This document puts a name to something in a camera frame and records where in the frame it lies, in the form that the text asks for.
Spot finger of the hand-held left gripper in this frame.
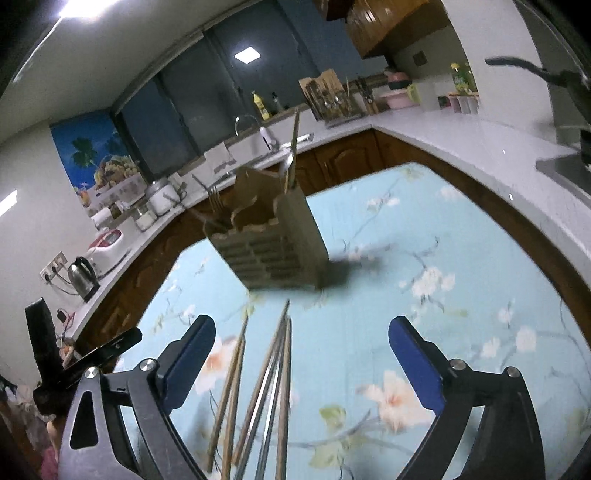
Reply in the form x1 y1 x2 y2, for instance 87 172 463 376
24 297 64 385
60 327 144 376

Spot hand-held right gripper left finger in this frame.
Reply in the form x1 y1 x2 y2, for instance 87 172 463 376
58 315 218 480

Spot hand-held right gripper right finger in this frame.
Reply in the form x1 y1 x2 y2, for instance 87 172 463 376
387 316 546 480

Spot steel chopstick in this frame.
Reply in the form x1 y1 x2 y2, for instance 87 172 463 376
255 323 288 480
240 318 286 480

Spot wooden utensil holder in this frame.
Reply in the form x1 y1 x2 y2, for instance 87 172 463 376
202 165 330 292

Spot steel fork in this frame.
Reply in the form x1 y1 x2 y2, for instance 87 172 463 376
204 181 230 230

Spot steel spoon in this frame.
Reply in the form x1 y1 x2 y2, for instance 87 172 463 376
277 150 297 191

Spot steel electric kettle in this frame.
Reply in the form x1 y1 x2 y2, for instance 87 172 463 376
67 256 101 299

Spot blue floral tablecloth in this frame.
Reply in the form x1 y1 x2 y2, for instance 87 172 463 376
111 161 591 480

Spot white and red rice cooker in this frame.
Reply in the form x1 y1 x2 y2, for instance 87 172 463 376
85 228 129 278

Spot white hanging towel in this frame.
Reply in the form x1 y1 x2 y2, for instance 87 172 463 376
213 142 237 175

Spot white filter tap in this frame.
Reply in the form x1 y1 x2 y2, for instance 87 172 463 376
259 125 281 151

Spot curved chrome faucet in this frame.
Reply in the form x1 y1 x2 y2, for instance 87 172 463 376
234 114 260 138

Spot gas stove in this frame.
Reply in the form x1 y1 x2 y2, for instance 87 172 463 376
534 124 591 209

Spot yellow dish soap bottle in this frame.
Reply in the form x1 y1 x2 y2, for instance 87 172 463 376
251 90 271 122

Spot white spice jars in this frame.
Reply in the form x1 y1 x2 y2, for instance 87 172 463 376
446 92 482 116

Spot dark kitchen window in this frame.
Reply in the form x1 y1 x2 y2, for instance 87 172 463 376
112 0 366 186

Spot pink and dark bowl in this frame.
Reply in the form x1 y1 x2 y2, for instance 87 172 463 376
383 68 414 92

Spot cooking oil bottle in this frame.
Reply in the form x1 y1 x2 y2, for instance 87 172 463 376
450 62 477 94

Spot black wok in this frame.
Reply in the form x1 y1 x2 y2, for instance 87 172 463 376
484 55 591 121

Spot wooden upper cabinets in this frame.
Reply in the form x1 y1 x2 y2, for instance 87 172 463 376
313 0 431 59

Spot wall power socket strip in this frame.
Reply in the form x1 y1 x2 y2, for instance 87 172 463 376
40 251 68 283

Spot fruit and beach wall poster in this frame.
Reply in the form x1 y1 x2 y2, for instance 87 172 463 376
49 113 142 219

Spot wire dish rack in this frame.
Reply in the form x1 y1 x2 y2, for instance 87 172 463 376
318 78 380 128

